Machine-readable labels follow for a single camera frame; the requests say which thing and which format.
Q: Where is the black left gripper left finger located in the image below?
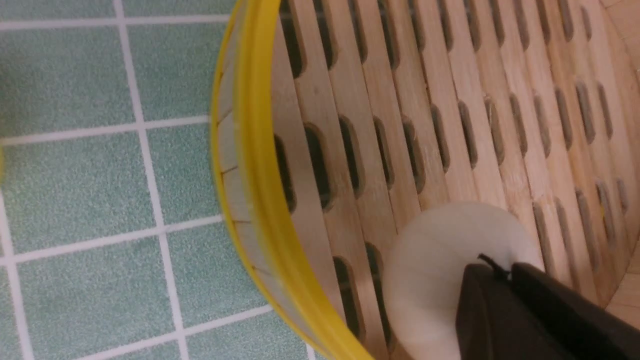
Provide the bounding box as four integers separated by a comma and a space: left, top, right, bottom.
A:
455, 253, 575, 360

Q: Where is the bamboo steamer tray yellow rim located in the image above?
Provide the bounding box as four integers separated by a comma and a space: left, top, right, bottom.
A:
211, 0, 639, 360

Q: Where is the white bun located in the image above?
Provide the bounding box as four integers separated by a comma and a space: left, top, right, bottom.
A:
381, 202, 544, 360

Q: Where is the green checkered tablecloth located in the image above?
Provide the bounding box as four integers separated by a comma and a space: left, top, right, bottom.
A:
1, 0, 322, 360

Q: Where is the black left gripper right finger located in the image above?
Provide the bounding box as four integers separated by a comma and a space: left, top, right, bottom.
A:
510, 262, 640, 360

